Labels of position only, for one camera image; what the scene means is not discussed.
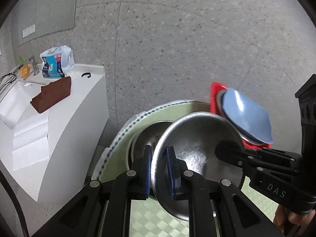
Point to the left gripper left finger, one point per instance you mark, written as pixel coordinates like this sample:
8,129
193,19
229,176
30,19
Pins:
103,208

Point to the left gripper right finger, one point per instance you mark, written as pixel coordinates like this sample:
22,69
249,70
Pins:
215,208

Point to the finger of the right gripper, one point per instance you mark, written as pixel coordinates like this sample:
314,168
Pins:
237,156

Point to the blue plate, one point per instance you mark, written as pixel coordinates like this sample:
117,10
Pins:
251,119

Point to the small steel bowl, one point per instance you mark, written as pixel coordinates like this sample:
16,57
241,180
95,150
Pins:
194,138

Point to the large steel bowl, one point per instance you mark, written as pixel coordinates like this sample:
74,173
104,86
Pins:
150,135

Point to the right hand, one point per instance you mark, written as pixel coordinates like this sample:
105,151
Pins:
281,216

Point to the green tablecloth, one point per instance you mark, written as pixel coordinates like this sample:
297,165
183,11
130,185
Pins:
148,218

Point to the red plastic basin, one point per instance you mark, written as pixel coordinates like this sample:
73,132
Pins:
216,95

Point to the white sink counter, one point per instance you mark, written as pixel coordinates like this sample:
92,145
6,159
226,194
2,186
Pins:
48,154

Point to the brown folded cloth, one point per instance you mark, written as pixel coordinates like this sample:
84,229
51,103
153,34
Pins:
51,94

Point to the blue white plastic bag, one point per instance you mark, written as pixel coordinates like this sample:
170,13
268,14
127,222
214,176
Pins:
58,62

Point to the steel faucet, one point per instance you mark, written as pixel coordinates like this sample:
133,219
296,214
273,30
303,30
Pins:
31,62

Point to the orange small box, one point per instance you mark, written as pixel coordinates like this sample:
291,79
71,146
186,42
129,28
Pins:
24,71

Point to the wall mirror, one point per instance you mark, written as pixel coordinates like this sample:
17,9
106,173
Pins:
31,19

